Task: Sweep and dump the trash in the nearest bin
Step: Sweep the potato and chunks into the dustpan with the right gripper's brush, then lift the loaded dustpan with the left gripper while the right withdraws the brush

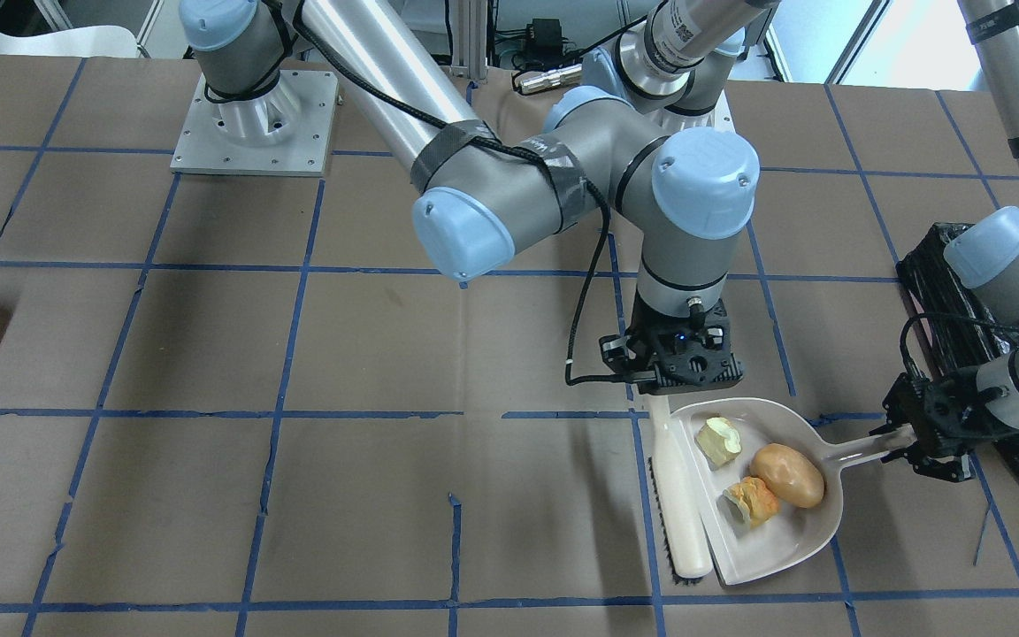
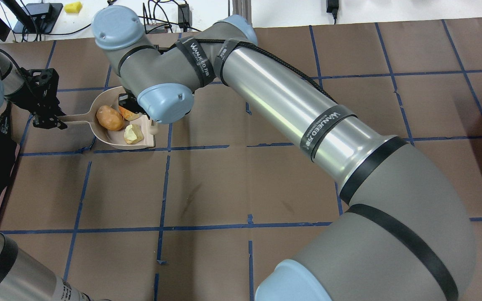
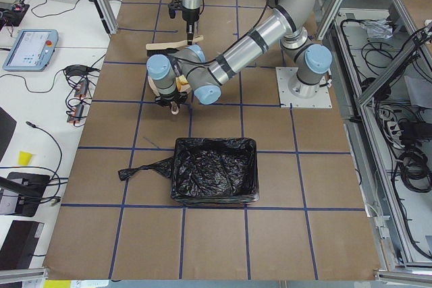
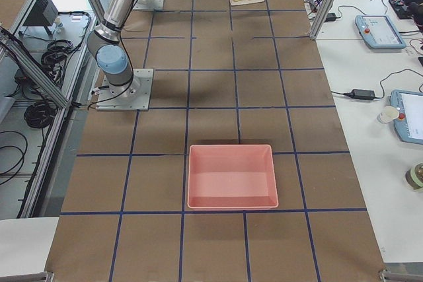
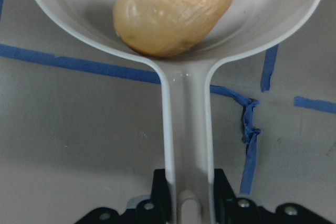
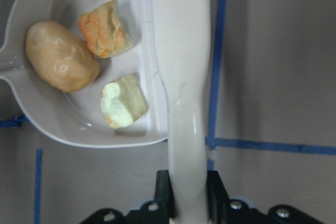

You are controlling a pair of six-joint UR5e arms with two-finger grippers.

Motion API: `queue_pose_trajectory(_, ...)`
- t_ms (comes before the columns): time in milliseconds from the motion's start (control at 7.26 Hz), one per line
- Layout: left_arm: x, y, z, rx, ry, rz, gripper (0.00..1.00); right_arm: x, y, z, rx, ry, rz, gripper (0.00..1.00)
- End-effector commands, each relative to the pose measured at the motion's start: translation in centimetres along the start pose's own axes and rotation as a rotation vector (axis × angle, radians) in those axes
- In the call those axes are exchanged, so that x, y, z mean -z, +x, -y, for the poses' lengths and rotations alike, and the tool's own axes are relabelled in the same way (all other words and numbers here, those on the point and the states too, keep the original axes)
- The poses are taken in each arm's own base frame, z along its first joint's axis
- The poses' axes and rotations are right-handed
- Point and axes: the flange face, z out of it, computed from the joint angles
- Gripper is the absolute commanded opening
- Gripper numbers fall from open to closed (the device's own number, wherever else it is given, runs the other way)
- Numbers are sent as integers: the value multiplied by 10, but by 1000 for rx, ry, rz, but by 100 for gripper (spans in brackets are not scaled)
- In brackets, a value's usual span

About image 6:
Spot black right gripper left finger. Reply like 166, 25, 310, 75
154, 170, 174, 218

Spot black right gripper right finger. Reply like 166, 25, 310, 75
207, 170, 229, 219

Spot yellow-white bread chunk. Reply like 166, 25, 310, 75
100, 74, 148, 130

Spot pale yellow bread chunk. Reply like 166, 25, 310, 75
78, 0, 133, 59

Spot beige hand brush black bristles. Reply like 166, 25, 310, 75
152, 0, 211, 223

